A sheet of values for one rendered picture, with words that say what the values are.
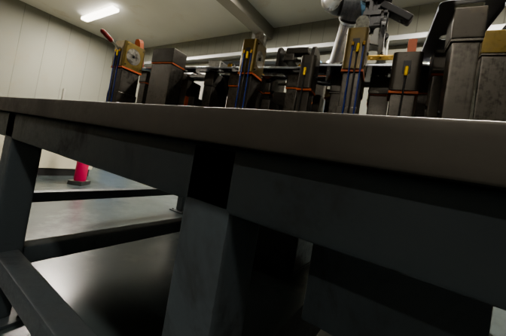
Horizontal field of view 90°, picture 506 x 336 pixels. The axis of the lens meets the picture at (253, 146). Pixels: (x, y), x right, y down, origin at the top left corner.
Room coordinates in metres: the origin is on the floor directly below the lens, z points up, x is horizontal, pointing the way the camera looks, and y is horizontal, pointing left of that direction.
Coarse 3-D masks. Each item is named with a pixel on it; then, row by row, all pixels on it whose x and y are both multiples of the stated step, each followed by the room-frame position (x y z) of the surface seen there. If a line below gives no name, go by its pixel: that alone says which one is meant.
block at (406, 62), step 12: (396, 60) 0.66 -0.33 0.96; (408, 60) 0.64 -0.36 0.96; (420, 60) 0.63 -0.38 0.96; (396, 72) 0.65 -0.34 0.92; (408, 72) 0.64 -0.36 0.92; (420, 72) 0.63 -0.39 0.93; (396, 84) 0.65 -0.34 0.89; (408, 84) 0.64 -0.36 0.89; (396, 96) 0.66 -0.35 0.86; (408, 96) 0.65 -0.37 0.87; (396, 108) 0.66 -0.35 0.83; (408, 108) 0.65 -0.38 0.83
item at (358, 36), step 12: (348, 36) 0.70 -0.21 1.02; (360, 36) 0.68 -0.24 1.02; (348, 48) 0.70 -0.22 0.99; (360, 48) 0.68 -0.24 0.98; (348, 60) 0.69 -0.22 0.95; (360, 60) 0.68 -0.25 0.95; (348, 72) 0.69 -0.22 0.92; (360, 72) 0.67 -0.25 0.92; (348, 84) 0.70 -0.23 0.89; (360, 84) 0.72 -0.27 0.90; (348, 96) 0.70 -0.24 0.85; (336, 108) 0.70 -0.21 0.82; (348, 108) 0.68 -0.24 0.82
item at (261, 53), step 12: (252, 48) 0.86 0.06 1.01; (264, 48) 0.91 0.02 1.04; (240, 60) 0.88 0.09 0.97; (252, 60) 0.86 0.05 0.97; (264, 60) 0.93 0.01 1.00; (240, 72) 0.87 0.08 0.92; (252, 72) 0.86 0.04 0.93; (240, 84) 0.88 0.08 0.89; (252, 84) 0.88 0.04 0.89; (240, 96) 0.86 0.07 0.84; (252, 96) 0.90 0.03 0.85; (252, 108) 0.91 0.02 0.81
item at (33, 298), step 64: (0, 128) 0.85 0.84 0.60; (64, 128) 0.58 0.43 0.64; (0, 192) 0.78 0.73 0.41; (64, 192) 1.60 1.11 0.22; (128, 192) 1.96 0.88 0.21; (192, 192) 0.34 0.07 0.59; (256, 192) 0.28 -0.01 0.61; (320, 192) 0.24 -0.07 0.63; (384, 192) 0.22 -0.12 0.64; (448, 192) 0.19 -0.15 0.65; (0, 256) 0.77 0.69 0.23; (192, 256) 0.33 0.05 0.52; (320, 256) 0.49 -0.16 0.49; (384, 256) 0.21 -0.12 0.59; (448, 256) 0.19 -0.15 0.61; (0, 320) 0.82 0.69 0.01; (64, 320) 0.57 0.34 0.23; (192, 320) 0.32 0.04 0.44; (320, 320) 0.48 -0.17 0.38; (384, 320) 0.42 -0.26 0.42; (448, 320) 0.38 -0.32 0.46
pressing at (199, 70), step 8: (320, 64) 0.86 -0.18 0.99; (328, 64) 0.84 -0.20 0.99; (336, 64) 0.83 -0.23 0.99; (368, 64) 0.79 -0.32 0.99; (376, 64) 0.78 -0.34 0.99; (384, 64) 0.77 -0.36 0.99; (424, 64) 0.73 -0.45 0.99; (200, 72) 1.21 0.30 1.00; (224, 72) 1.15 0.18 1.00; (264, 72) 1.06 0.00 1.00; (272, 72) 1.04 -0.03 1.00; (280, 72) 1.03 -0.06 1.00; (320, 72) 0.95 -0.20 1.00; (328, 72) 0.94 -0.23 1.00; (336, 72) 0.92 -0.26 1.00; (368, 72) 0.87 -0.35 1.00; (376, 72) 0.86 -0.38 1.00; (384, 72) 0.85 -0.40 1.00; (424, 72) 0.80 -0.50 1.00; (200, 80) 1.34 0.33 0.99; (272, 80) 1.14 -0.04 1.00; (280, 80) 1.09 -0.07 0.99; (320, 80) 1.04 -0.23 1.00; (328, 80) 1.02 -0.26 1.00; (368, 80) 0.95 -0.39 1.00
